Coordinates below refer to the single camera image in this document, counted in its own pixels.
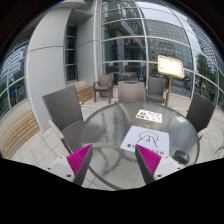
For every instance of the grey wicker chair behind table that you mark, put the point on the grey wicker chair behind table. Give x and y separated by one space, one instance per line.
130 91

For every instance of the round glass table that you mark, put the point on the round glass table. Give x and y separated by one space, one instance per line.
115 130

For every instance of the black computer mouse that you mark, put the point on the black computer mouse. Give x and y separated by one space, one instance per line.
181 156

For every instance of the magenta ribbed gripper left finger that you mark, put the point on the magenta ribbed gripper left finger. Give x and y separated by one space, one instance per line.
79 162

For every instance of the dark wicker chair right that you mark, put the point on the dark wicker chair right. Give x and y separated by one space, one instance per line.
200 113

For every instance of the brown wicker armchair far left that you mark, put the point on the brown wicker armchair far left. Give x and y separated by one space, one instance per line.
105 84

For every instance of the white mouse pad with drawing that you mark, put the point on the white mouse pad with drawing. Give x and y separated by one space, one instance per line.
153 140

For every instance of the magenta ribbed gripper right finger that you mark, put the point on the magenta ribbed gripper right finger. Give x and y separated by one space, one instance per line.
148 162

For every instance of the dark wicker chair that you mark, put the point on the dark wicker chair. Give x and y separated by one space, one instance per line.
66 117
200 113

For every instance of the wooden menu board stand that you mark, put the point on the wooden menu board stand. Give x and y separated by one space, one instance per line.
173 68

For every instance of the wooden slatted bench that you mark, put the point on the wooden slatted bench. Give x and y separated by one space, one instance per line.
18 134

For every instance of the grey wicker armchair far right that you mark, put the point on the grey wicker armchair far right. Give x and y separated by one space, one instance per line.
155 90

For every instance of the dark wicker chair left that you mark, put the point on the dark wicker chair left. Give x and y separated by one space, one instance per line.
66 117

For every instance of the colourful printed card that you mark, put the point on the colourful printed card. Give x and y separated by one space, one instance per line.
149 116

